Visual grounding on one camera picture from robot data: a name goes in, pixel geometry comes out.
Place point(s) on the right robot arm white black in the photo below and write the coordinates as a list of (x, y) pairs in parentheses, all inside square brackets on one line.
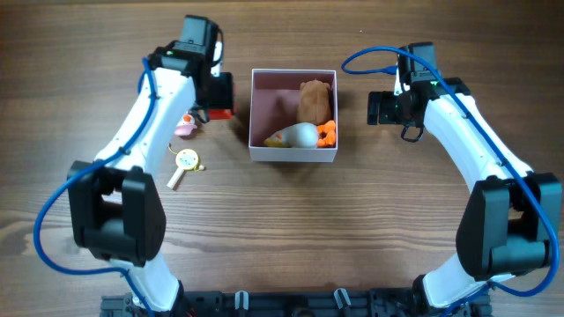
[(507, 236)]

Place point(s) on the yellow wooden rattle drum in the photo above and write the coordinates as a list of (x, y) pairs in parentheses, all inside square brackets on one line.
[(186, 160)]

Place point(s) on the black mounting rail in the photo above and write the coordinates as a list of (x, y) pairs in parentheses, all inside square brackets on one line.
[(393, 302)]

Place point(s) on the pink white cow toy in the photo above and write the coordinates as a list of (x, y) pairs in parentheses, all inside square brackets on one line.
[(186, 126)]

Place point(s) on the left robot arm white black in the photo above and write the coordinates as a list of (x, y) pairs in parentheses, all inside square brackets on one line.
[(116, 211)]

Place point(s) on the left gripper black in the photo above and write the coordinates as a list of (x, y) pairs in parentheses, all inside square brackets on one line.
[(226, 99)]

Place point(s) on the white plush duck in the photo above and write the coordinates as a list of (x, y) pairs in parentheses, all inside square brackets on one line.
[(304, 135)]

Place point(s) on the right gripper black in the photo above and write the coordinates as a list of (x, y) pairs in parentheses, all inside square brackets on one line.
[(380, 108)]

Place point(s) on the white box pink inside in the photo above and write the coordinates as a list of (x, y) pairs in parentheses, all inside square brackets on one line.
[(275, 96)]

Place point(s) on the brown plush bear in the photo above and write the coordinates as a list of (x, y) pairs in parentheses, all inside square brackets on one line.
[(314, 103)]

